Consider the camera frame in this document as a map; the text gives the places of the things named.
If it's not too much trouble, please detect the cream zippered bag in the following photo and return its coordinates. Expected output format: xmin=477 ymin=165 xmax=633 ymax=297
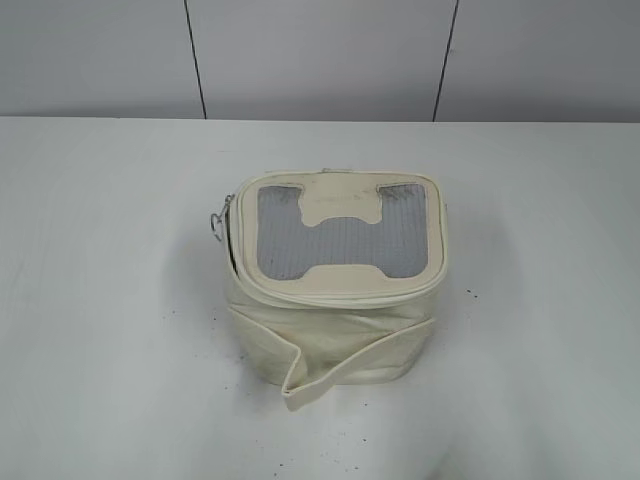
xmin=221 ymin=170 xmax=448 ymax=411

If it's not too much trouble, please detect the silver zipper pull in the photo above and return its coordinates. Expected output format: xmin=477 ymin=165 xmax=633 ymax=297
xmin=210 ymin=194 xmax=235 ymax=242

